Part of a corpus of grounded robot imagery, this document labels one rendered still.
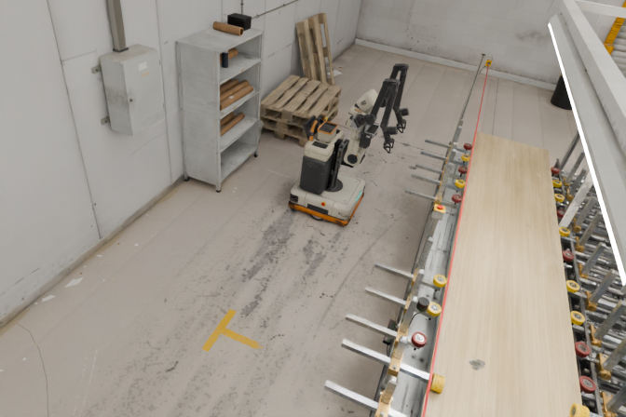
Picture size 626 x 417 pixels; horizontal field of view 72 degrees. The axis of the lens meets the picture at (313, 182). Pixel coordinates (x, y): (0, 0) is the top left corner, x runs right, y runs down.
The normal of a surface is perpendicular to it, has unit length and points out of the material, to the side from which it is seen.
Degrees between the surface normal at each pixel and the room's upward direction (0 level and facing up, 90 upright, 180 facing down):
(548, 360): 0
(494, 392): 0
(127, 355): 0
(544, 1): 90
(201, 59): 90
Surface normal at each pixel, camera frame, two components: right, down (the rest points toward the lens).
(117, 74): -0.37, 0.49
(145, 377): 0.11, -0.82
